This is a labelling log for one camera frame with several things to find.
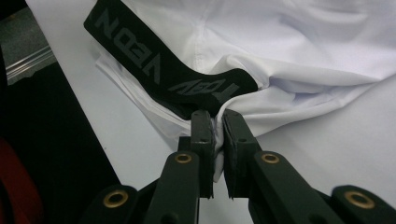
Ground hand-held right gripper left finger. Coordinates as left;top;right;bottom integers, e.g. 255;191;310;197
177;109;217;200

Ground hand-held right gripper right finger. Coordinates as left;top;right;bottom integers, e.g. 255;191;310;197
221;108;263;200

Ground white pants with black waistband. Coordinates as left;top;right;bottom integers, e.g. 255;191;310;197
83;0;396;185

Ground red object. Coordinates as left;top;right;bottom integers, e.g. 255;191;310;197
0;136;45;224

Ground aluminium floor rail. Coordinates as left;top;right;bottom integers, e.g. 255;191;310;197
4;45;59;87

